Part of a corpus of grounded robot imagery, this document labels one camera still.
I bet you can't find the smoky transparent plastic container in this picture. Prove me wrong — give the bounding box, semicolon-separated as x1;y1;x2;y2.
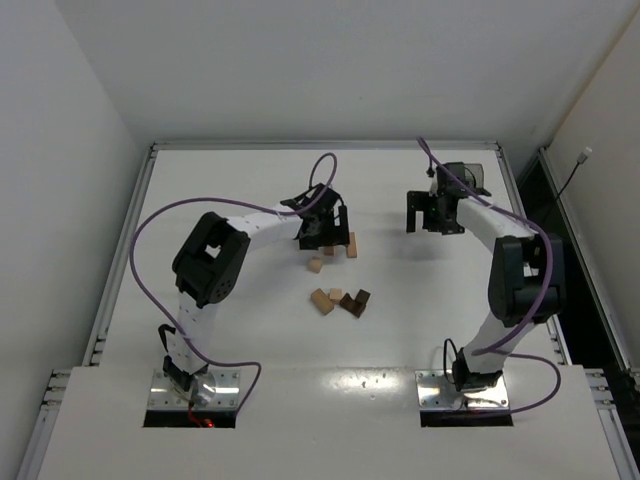
449;162;491;197

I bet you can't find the small light wood cube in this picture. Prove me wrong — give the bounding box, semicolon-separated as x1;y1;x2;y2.
329;288;343;303

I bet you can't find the dark wood notched block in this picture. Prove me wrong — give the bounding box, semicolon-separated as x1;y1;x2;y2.
339;289;371;318

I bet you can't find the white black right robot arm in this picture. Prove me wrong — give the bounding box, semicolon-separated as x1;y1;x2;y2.
406;162;567;391

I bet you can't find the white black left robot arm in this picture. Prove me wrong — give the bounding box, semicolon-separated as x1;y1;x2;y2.
163;183;350;392

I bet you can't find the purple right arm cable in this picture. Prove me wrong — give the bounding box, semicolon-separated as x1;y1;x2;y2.
417;137;562;416

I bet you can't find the black cable with white plug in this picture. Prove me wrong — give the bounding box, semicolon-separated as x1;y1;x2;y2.
539;146;594;221

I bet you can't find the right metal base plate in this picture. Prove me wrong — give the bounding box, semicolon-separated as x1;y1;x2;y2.
415;369;510;413

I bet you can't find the metal base plate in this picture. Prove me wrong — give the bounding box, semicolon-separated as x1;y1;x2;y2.
415;369;510;413
147;368;241;412

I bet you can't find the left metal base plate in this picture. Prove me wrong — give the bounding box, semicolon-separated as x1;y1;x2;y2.
147;368;241;412

